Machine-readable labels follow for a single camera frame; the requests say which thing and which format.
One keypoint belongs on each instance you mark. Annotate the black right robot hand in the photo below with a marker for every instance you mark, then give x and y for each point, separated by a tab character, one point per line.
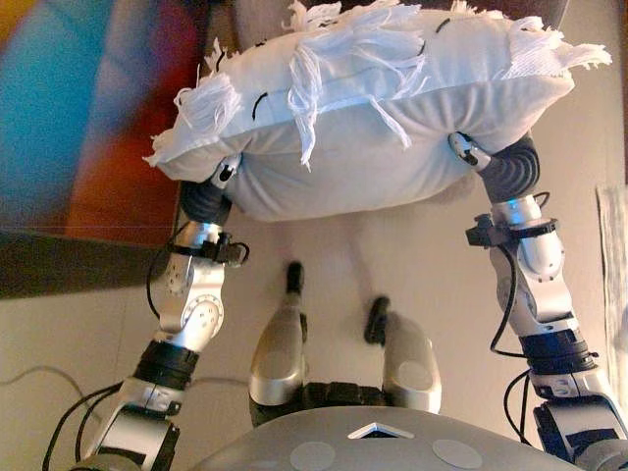
512	172

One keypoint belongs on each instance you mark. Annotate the white fringed cushion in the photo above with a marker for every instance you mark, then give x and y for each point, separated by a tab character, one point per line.
353	172

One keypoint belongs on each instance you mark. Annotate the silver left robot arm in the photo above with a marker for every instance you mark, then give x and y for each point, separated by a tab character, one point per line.
193	304

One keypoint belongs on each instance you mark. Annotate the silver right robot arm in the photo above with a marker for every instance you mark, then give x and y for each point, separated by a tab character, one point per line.
535	294

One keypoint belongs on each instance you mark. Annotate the grey robot torso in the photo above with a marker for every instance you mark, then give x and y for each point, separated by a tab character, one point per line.
343	441

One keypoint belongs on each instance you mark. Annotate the dark wooden cabinet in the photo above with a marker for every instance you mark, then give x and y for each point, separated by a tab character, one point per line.
73	122

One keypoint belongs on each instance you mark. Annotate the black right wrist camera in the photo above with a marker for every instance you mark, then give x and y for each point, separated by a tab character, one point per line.
481	233

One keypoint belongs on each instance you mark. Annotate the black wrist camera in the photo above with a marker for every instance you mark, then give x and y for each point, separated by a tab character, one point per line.
481	233
223	250

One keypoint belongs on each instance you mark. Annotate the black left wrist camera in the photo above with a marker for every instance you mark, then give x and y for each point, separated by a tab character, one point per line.
223	250

